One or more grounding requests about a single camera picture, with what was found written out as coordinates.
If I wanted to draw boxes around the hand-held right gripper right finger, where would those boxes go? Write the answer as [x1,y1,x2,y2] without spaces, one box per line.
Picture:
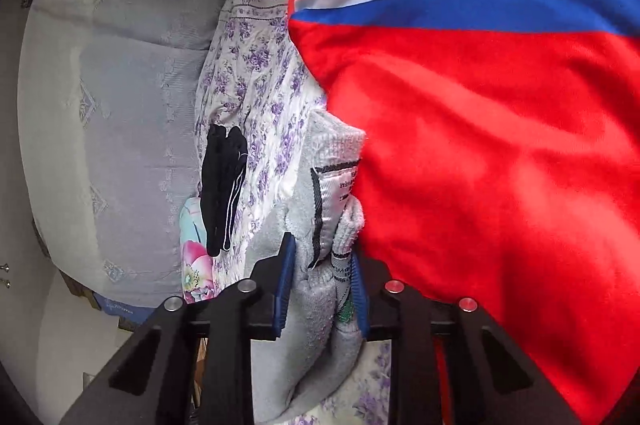
[350,250,581,425]

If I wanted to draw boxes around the black folded pants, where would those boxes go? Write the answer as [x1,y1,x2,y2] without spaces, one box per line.
[200,124,249,257]

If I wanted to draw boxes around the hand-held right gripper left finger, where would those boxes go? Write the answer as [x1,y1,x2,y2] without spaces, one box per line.
[60,232,298,425]

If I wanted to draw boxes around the grey pants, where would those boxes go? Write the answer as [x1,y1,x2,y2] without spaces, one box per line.
[245,110,368,423]

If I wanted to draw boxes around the teal pink floral folded blanket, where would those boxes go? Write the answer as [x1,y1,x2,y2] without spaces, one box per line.
[179,197,221,305]

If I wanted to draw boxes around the grey embroidered cover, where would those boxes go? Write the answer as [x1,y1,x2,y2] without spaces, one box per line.
[17,0,251,311]

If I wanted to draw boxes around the blue printed cloth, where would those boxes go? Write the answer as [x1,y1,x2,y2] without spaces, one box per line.
[90,290,161,321]

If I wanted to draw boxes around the red blue white garment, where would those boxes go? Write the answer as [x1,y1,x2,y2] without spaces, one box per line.
[287,0,640,425]

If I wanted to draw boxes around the purple floral bedspread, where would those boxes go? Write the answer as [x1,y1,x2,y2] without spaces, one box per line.
[192,0,396,425]

